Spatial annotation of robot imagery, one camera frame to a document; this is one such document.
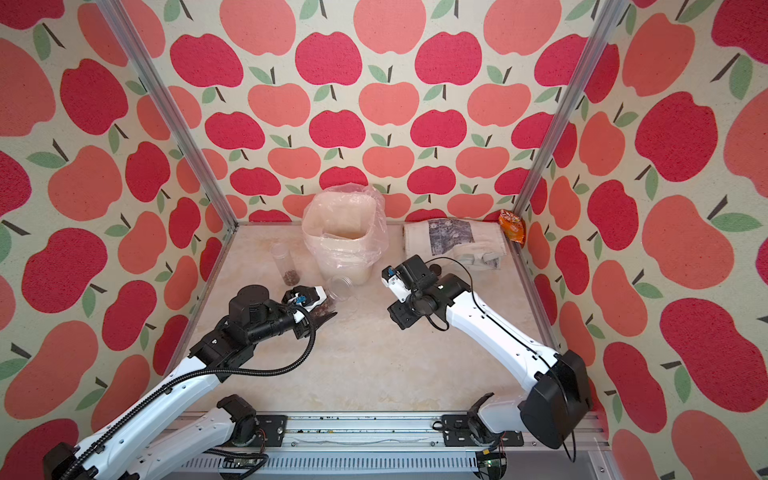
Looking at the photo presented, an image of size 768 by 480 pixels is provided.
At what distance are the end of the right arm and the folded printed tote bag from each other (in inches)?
14.2

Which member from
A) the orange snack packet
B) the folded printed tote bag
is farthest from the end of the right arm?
the orange snack packet

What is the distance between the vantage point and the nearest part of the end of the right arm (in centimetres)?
55

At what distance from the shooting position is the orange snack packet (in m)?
1.13

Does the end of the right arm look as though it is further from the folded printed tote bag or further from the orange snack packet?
the orange snack packet

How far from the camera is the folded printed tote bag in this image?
100 cm

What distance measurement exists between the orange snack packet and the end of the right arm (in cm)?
61

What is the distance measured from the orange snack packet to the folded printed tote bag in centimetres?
3
